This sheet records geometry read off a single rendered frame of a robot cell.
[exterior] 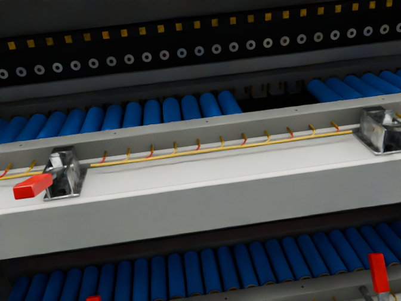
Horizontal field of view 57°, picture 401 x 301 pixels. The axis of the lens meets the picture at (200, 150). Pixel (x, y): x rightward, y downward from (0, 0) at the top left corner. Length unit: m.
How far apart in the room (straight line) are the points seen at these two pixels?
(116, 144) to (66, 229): 0.08
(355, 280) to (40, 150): 0.34
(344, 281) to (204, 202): 0.20
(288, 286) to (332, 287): 0.04
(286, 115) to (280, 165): 0.05
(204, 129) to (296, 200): 0.10
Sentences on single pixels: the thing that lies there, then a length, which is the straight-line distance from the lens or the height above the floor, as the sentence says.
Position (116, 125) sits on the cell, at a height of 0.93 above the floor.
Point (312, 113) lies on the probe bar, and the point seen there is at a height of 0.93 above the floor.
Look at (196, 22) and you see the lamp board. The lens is 0.44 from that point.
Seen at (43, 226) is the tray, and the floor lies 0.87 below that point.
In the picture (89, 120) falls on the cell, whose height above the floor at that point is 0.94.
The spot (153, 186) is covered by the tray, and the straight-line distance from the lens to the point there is 0.29.
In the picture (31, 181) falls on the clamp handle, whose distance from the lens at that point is 0.25.
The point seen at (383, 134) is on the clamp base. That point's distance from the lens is 0.32.
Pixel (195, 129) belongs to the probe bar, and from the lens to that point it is 0.32.
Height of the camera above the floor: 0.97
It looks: 11 degrees down
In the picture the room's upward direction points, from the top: 7 degrees counter-clockwise
